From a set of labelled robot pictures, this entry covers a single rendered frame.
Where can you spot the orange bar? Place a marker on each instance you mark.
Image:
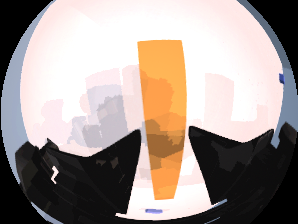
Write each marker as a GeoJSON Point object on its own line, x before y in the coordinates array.
{"type": "Point", "coordinates": [163, 83]}

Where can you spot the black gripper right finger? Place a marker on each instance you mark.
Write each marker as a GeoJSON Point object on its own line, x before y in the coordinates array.
{"type": "Point", "coordinates": [222, 161]}

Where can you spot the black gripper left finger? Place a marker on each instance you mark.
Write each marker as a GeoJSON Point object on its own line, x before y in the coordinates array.
{"type": "Point", "coordinates": [110, 172]}

